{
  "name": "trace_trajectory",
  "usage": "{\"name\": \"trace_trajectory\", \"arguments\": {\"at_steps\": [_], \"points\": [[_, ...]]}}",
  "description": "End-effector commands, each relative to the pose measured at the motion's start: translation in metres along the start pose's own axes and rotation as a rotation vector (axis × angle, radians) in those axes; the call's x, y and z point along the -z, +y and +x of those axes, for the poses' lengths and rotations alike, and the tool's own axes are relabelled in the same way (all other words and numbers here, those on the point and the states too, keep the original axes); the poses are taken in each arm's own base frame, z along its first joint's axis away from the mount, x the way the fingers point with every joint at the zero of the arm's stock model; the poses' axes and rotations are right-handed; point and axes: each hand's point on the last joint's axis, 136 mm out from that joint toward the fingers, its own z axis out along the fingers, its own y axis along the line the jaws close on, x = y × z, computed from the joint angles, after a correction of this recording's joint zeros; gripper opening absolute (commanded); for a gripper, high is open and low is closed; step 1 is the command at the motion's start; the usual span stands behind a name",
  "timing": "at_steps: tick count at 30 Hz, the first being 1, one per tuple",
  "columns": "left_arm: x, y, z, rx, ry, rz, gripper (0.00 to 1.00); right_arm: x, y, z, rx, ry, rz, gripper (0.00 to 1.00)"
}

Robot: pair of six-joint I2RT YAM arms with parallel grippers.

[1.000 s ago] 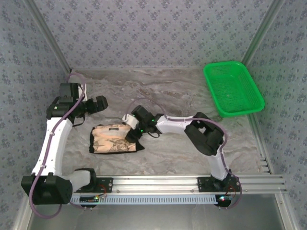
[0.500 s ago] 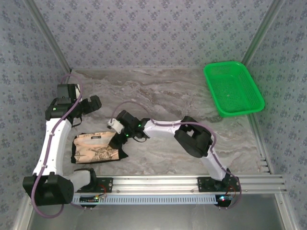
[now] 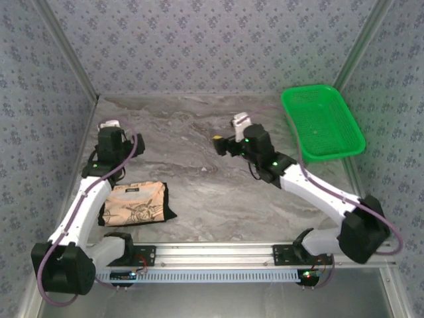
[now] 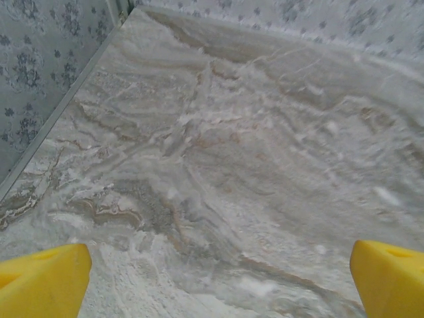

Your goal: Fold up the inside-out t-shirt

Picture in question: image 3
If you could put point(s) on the peach printed t-shirt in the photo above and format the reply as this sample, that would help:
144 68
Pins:
136 205

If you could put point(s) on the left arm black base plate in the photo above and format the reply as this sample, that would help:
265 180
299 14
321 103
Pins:
147 255

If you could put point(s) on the aluminium corner post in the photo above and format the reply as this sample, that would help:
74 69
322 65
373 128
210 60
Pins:
361 46
71 56

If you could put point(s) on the green plastic basket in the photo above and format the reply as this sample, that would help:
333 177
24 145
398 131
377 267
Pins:
323 122

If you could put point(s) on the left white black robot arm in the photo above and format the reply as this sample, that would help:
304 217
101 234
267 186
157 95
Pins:
86 205

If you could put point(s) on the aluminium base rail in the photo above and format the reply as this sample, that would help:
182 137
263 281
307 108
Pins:
232 253

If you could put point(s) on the black folded t-shirt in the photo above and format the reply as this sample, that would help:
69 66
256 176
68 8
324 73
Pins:
169 208

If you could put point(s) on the aluminium side rail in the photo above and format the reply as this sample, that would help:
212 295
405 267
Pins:
83 132
356 179

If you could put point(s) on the small black circuit board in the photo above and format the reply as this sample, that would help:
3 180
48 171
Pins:
308 276
122 275

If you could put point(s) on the grey metal panel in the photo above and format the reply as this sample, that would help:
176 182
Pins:
212 301

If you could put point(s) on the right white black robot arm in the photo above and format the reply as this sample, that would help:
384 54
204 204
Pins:
318 192

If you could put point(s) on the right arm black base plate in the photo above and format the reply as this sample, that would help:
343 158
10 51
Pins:
281 255

